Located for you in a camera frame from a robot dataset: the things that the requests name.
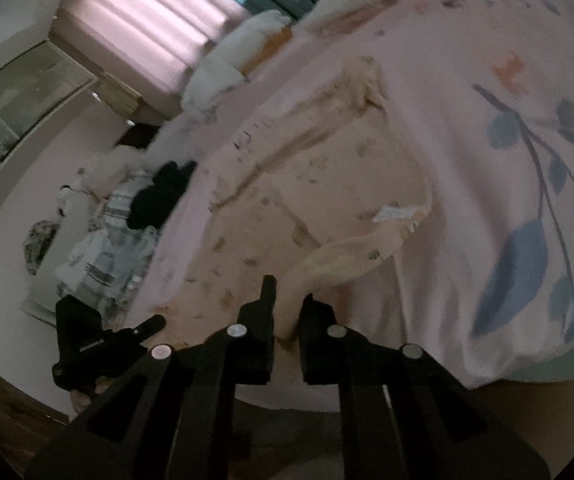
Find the dark pillow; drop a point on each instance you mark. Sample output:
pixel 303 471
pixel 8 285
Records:
pixel 137 136

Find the beige layered cloth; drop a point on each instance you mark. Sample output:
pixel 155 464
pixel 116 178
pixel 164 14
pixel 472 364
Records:
pixel 119 96

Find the person's left hand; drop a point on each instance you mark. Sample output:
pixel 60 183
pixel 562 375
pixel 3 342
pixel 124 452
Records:
pixel 94 391

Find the white folded quilt orange lining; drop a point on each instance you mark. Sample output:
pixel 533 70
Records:
pixel 227 60

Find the pink printed blanket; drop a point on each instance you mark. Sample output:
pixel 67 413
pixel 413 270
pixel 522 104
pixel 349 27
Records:
pixel 467 160

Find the black cloth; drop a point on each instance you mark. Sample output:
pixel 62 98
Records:
pixel 159 195

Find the white plush toy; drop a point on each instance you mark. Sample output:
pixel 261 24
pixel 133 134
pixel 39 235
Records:
pixel 97 180

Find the glass door wardrobe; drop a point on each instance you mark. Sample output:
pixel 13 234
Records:
pixel 17 110

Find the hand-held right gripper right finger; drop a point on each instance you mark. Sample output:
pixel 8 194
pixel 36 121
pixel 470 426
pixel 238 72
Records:
pixel 317 345

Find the plaid grey blanket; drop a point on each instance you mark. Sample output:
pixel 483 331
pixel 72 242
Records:
pixel 107 260

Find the pink curtain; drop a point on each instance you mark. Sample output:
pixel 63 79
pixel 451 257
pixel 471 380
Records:
pixel 142 25

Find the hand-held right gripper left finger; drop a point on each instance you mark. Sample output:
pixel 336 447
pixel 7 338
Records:
pixel 259 340

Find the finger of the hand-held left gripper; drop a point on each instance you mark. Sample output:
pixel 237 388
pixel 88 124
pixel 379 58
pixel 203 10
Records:
pixel 148 326

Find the floral bag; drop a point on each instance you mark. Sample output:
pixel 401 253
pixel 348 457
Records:
pixel 39 247

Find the beige printed baby shirt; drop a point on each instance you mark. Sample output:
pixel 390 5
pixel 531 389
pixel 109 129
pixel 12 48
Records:
pixel 317 185

